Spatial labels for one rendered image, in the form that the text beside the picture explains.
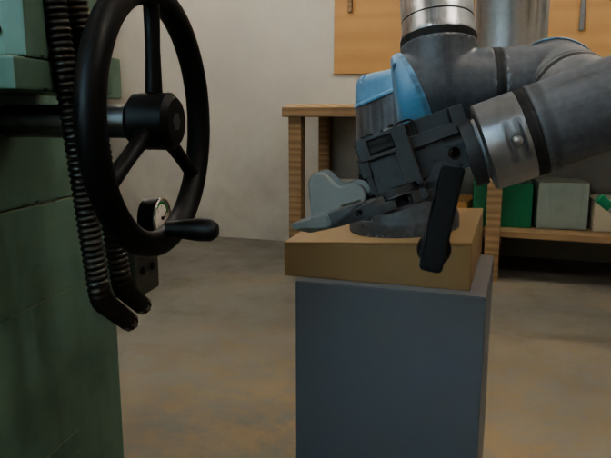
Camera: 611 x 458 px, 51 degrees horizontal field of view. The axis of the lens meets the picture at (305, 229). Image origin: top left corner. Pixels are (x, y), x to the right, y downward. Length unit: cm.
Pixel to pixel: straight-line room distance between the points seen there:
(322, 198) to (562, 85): 26
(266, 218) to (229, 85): 89
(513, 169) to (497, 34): 43
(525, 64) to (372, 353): 51
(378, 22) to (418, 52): 315
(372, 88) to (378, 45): 284
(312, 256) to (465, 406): 34
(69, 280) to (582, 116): 65
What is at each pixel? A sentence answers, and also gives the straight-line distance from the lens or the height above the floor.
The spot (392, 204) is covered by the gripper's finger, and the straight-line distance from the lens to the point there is 64.
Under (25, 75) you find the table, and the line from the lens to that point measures 65.
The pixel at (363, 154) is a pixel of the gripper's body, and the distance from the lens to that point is 64.
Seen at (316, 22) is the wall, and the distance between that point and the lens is 401.
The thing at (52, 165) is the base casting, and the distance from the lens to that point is 86.
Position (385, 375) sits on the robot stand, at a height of 41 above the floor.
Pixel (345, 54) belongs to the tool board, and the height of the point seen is 117.
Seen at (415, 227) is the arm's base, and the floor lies 64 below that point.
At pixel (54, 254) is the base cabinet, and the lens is 87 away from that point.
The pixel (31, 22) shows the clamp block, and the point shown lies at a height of 90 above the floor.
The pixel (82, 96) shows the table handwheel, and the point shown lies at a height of 83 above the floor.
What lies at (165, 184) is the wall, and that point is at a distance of 445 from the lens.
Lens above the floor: 82
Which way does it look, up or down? 10 degrees down
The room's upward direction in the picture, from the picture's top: straight up
